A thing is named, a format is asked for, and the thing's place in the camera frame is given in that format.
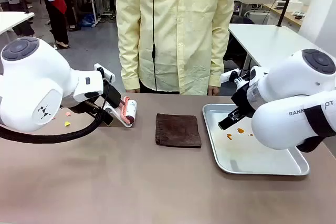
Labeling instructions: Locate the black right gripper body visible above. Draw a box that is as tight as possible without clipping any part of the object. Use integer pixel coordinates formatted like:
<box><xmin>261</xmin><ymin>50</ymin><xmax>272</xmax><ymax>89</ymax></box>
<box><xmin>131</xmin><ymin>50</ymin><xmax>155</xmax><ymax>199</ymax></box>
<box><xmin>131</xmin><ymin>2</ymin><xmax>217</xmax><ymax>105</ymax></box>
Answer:
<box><xmin>230</xmin><ymin>83</ymin><xmax>259</xmax><ymax>118</ymax></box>

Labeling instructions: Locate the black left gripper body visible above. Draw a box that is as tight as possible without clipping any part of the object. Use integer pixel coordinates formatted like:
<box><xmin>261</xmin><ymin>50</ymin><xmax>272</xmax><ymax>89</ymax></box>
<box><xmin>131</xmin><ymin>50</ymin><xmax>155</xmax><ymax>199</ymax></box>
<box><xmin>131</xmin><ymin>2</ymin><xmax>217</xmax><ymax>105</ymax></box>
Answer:
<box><xmin>103</xmin><ymin>82</ymin><xmax>122</xmax><ymax>108</ymax></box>

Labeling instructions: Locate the brown cloth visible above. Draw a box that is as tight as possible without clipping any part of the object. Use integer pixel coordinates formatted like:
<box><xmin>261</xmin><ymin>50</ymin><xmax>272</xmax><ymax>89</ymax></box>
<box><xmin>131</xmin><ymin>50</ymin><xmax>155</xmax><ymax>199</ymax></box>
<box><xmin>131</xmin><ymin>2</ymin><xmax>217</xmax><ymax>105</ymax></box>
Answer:
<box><xmin>155</xmin><ymin>113</ymin><xmax>202</xmax><ymax>149</ymax></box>

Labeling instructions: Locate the person's left hand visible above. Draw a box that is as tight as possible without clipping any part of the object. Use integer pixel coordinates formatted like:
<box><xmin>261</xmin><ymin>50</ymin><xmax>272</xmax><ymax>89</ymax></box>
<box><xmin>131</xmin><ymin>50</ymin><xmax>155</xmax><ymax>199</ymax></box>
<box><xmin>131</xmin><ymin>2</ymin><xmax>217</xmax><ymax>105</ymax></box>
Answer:
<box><xmin>207</xmin><ymin>85</ymin><xmax>220</xmax><ymax>97</ymax></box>

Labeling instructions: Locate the metal tray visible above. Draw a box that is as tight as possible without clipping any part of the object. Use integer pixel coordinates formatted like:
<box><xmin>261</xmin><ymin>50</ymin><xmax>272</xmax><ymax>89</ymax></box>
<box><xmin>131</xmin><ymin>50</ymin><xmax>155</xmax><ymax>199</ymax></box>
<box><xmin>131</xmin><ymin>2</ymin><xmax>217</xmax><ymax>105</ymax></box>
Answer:
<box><xmin>202</xmin><ymin>103</ymin><xmax>311</xmax><ymax>176</ymax></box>

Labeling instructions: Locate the large white table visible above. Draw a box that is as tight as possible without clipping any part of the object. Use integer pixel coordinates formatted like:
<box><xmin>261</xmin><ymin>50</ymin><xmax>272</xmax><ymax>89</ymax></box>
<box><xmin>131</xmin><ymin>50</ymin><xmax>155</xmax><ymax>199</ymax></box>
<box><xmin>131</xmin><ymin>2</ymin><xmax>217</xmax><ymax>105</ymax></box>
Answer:
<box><xmin>227</xmin><ymin>23</ymin><xmax>326</xmax><ymax>69</ymax></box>

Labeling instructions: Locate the blue plastic bag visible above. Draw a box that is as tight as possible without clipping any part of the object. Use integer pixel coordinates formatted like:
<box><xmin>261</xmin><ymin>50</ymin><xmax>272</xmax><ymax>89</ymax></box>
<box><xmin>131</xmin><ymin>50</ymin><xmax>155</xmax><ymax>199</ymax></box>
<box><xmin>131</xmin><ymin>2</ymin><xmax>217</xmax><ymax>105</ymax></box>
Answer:
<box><xmin>78</xmin><ymin>13</ymin><xmax>97</xmax><ymax>28</ymax></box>

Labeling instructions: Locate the black office chair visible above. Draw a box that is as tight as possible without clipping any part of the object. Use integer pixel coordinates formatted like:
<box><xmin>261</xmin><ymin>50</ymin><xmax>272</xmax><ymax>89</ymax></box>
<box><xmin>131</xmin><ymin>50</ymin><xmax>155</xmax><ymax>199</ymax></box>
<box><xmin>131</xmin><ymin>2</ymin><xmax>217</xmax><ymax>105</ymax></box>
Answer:
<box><xmin>223</xmin><ymin>15</ymin><xmax>255</xmax><ymax>69</ymax></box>

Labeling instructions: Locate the person in yellow shirt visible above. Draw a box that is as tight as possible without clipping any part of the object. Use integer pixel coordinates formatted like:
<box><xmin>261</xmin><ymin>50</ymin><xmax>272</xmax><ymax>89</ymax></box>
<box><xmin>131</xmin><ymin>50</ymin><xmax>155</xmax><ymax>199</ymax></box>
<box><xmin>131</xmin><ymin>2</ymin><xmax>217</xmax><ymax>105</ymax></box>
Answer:
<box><xmin>116</xmin><ymin>0</ymin><xmax>238</xmax><ymax>96</ymax></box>

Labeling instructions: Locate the wooden top table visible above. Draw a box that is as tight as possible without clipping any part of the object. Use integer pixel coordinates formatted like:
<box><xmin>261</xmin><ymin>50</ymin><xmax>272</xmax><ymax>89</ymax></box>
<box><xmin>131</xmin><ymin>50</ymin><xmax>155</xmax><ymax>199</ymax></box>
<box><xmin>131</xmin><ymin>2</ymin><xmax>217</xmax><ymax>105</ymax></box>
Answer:
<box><xmin>262</xmin><ymin>2</ymin><xmax>309</xmax><ymax>32</ymax></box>

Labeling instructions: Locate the person in dark trousers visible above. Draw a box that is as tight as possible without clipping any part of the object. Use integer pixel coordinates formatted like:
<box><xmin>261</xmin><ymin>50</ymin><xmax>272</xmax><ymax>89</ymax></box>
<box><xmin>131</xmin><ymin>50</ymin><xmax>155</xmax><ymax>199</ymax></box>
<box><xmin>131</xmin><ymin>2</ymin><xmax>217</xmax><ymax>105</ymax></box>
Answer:
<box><xmin>61</xmin><ymin>0</ymin><xmax>82</xmax><ymax>32</ymax></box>

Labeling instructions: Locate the person with red apron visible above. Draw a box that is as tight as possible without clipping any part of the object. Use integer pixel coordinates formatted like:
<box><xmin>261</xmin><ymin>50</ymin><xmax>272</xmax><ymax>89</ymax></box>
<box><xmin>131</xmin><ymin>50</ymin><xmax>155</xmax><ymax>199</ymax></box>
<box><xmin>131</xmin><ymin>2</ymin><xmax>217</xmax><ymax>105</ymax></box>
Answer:
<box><xmin>37</xmin><ymin>0</ymin><xmax>71</xmax><ymax>49</ymax></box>

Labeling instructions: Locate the white tissue box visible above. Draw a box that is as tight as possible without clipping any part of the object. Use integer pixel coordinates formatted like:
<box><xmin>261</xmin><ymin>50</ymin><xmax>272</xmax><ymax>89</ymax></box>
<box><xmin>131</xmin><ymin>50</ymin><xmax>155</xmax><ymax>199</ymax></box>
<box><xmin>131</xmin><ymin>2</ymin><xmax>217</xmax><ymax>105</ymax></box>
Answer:
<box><xmin>290</xmin><ymin>0</ymin><xmax>303</xmax><ymax>12</ymax></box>

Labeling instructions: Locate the small white table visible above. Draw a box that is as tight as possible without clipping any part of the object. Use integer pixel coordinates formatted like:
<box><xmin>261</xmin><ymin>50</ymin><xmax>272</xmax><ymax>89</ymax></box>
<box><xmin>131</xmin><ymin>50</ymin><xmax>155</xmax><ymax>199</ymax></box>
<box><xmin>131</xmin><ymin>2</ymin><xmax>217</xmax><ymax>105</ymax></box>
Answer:
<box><xmin>0</xmin><ymin>11</ymin><xmax>35</xmax><ymax>36</ymax></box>

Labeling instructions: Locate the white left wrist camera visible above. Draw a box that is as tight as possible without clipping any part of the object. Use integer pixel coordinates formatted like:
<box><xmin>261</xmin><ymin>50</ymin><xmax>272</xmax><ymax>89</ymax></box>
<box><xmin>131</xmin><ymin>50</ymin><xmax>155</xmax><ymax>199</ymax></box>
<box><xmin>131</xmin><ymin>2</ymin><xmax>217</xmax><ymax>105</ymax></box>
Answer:
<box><xmin>93</xmin><ymin>62</ymin><xmax>115</xmax><ymax>78</ymax></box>

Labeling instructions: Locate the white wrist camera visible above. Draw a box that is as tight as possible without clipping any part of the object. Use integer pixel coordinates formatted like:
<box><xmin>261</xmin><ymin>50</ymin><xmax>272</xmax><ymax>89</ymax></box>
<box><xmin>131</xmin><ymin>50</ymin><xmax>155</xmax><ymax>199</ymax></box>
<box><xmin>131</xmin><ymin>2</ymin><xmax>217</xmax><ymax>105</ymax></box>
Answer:
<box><xmin>219</xmin><ymin>68</ymin><xmax>250</xmax><ymax>88</ymax></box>
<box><xmin>93</xmin><ymin>62</ymin><xmax>115</xmax><ymax>78</ymax></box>

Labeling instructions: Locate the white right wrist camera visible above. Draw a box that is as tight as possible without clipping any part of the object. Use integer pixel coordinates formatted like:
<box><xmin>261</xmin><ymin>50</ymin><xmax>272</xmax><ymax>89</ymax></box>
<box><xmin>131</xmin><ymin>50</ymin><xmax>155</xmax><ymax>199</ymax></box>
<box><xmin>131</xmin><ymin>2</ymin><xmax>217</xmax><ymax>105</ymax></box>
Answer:
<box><xmin>219</xmin><ymin>68</ymin><xmax>250</xmax><ymax>88</ymax></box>

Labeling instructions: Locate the thin black microphone cable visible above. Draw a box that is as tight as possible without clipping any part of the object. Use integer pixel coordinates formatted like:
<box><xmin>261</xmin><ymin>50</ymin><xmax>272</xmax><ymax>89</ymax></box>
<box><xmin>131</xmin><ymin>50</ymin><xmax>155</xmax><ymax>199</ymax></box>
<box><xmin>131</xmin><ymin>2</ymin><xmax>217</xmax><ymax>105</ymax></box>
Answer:
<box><xmin>152</xmin><ymin>0</ymin><xmax>158</xmax><ymax>92</ymax></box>

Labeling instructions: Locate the black left arm cable sleeve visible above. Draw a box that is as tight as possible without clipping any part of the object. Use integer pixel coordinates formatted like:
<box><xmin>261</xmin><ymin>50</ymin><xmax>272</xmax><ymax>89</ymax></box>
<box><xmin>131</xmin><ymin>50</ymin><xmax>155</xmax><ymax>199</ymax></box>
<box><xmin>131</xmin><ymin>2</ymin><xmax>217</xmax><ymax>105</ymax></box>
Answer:
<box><xmin>0</xmin><ymin>100</ymin><xmax>107</xmax><ymax>145</ymax></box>

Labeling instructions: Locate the black strap on arm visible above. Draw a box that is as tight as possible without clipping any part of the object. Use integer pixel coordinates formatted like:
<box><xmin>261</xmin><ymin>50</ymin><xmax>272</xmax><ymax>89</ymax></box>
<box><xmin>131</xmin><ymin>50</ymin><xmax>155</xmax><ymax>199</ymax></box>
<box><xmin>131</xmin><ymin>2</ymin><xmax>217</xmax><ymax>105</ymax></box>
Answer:
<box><xmin>296</xmin><ymin>104</ymin><xmax>336</xmax><ymax>154</ymax></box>

